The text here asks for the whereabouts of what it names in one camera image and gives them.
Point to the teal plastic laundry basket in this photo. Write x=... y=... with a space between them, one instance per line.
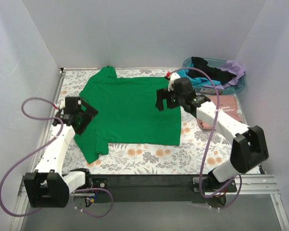
x=209 y=89

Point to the green t shirt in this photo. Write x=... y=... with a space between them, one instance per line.
x=126 y=114

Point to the floral table cloth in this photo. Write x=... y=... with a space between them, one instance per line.
x=146 y=158

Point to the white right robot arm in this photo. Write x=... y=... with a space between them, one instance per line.
x=249 y=147

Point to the teal t shirt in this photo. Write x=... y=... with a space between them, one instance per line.
x=196 y=82

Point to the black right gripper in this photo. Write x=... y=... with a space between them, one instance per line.
x=164 y=99

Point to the aluminium frame rail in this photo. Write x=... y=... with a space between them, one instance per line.
x=46 y=183

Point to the lavender t shirt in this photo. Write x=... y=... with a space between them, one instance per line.
x=235 y=68

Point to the folded pink t shirt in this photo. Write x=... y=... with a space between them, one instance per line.
x=229 y=105

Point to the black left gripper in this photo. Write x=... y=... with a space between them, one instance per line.
x=85 y=116

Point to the black t shirt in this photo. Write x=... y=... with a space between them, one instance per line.
x=214 y=73

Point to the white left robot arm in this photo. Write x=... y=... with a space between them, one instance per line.
x=52 y=162

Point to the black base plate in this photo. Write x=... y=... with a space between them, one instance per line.
x=150 y=188

